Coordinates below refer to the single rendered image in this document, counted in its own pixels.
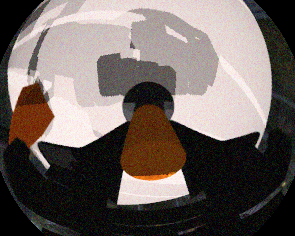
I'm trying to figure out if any black round pedestal with silver shaft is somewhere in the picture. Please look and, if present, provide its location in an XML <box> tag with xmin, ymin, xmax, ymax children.
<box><xmin>122</xmin><ymin>82</ymin><xmax>175</xmax><ymax>121</ymax></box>

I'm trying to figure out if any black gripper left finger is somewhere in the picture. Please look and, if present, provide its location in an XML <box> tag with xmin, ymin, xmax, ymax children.
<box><xmin>38</xmin><ymin>121</ymin><xmax>130</xmax><ymax>206</ymax></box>

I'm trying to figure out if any orange knob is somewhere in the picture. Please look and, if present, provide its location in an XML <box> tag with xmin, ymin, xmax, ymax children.
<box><xmin>120</xmin><ymin>105</ymin><xmax>187</xmax><ymax>181</ymax></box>

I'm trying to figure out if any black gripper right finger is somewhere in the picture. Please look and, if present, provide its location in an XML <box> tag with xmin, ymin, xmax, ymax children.
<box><xmin>170</xmin><ymin>119</ymin><xmax>260</xmax><ymax>199</ymax></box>

